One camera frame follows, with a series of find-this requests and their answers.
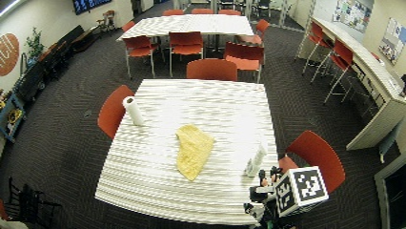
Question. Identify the green potted plant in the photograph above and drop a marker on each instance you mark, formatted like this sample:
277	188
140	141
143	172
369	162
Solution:
35	43

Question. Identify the long white counter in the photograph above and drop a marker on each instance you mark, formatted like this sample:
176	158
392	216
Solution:
372	76

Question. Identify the colourful framed picture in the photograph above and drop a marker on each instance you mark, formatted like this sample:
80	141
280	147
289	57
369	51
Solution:
11	116

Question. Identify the dark wall screen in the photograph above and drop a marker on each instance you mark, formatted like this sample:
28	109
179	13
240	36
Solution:
90	4

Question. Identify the black bench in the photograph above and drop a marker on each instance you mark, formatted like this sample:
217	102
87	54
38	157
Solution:
70	43

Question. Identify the round orange wall sign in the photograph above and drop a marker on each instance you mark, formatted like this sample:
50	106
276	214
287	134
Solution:
8	54

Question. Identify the red plastic chair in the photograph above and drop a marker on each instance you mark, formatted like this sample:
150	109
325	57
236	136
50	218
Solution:
317	156
112	111
211	70

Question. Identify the white paper towel roll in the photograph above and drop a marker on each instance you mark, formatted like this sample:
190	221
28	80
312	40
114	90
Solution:
135	111

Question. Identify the white spray bottle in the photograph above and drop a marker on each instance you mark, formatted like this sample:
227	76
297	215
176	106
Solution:
256	160

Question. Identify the wooden armchair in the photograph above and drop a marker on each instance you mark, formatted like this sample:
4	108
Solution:
107	19

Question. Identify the yellow cloth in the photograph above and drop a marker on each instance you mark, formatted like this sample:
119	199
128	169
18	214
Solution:
194	149

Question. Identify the black metal chair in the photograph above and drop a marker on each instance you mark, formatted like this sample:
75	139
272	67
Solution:
30	203

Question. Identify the white marker cube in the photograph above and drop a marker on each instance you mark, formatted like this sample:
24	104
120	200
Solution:
305	188

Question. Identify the black cabinet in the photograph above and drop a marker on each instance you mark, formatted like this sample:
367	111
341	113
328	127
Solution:
31	82

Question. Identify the red bar stool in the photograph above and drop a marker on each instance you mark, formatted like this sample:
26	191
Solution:
316	33
341	54

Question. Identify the long white table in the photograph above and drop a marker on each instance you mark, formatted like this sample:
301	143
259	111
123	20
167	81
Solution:
191	24

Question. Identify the colourful wall poster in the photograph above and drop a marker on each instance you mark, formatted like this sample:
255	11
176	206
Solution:
393	39
352	14

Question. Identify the grey door frame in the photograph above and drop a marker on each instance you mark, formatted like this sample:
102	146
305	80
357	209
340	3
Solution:
383	191

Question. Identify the group of red chairs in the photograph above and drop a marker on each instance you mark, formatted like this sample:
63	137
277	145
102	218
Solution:
186	43

